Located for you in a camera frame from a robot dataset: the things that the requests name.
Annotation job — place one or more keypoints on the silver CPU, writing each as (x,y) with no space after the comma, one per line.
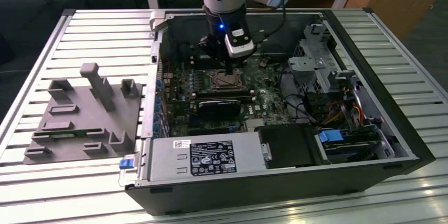
(222,81)

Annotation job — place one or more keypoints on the CPU socket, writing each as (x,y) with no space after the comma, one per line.
(211,87)

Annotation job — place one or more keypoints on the black drive bay cover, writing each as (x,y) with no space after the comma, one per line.
(287,145)

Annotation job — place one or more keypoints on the green motherboard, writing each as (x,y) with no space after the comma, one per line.
(266,95)

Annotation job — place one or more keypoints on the black graphics card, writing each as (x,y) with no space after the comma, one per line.
(219,110)

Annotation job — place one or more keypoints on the metal drive cage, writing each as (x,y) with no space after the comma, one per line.
(308,69)

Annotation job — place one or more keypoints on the silver chipset heatsink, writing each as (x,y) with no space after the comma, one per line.
(255,125)

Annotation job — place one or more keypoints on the grey power supply unit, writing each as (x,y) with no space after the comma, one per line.
(168,155)

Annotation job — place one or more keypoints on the grey parts rack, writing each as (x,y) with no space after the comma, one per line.
(87,119)

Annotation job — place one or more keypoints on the hard disk in blue carrier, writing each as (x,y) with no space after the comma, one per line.
(334,136)

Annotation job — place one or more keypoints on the blue case latch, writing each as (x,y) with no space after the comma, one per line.
(127,163)

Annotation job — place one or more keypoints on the green RAM stick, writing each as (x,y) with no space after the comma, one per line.
(67,136)

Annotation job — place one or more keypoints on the black PC case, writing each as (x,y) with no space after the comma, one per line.
(280,195)

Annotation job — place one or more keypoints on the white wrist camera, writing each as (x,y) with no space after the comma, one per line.
(239,47)

